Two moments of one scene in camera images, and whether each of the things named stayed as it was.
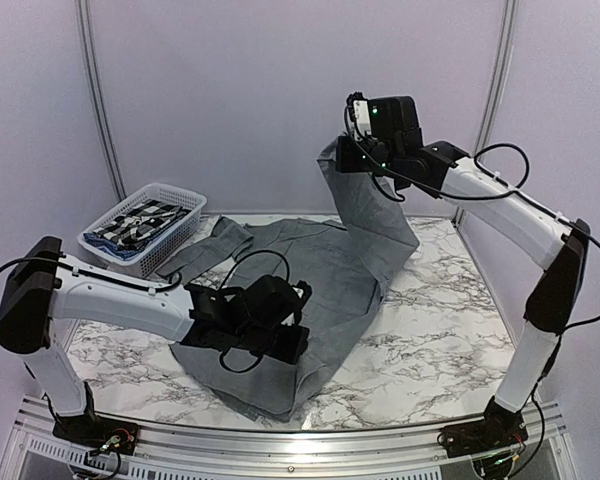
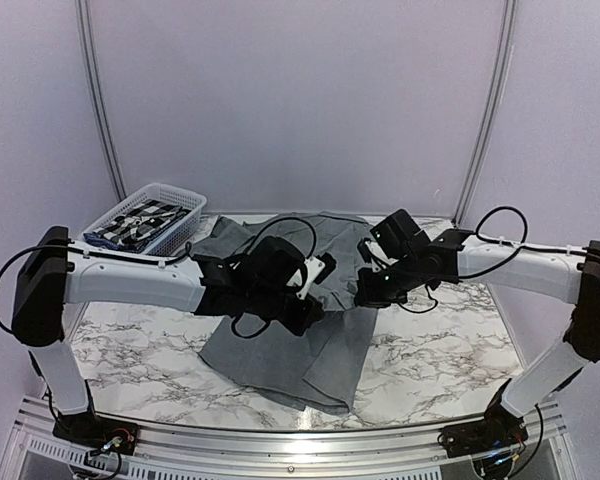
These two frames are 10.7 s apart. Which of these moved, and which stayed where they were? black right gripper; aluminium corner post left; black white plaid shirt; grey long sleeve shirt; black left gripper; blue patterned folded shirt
Moved: grey long sleeve shirt; black left gripper; black right gripper
Stayed: black white plaid shirt; blue patterned folded shirt; aluminium corner post left
